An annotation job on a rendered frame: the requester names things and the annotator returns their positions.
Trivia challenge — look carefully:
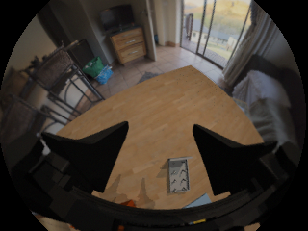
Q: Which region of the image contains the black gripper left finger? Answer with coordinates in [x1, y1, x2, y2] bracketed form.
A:
[39, 122, 128, 193]

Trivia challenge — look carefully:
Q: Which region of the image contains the grey dish rack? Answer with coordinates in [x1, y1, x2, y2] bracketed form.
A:
[168, 157, 193, 193]

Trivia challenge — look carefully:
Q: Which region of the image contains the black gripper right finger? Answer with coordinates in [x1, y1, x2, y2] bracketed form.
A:
[192, 124, 278, 196]

